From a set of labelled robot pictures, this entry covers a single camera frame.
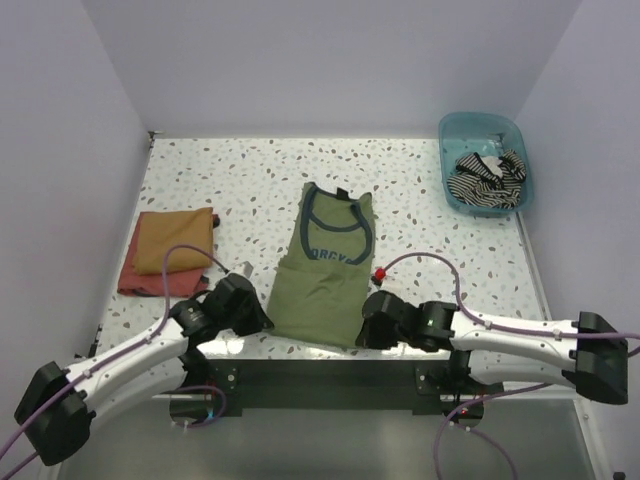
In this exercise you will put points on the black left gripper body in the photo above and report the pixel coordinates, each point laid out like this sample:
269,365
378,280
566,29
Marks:
238,319

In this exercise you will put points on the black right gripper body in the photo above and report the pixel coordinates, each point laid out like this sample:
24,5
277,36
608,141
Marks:
377,339

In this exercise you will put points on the olive green tank top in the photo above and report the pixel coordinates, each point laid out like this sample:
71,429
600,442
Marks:
321,283

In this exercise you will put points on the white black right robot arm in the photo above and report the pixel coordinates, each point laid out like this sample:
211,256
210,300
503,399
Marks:
586,354

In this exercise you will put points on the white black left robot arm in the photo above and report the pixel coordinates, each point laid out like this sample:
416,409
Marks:
60,403

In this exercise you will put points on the folded rust red tank top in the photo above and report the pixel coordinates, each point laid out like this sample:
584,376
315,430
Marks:
180,284

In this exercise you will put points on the folded mustard orange tank top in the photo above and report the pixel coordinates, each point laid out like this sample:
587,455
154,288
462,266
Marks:
161,231

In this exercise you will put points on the black white striped tank top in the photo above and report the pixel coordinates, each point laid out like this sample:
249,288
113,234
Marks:
494,182

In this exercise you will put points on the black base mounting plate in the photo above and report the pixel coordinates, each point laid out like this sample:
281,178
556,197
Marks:
423,387

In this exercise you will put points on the translucent blue plastic bin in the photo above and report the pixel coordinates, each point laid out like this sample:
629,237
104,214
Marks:
462,133

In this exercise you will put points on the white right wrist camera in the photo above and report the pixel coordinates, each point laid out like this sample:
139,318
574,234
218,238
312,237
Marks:
379,276

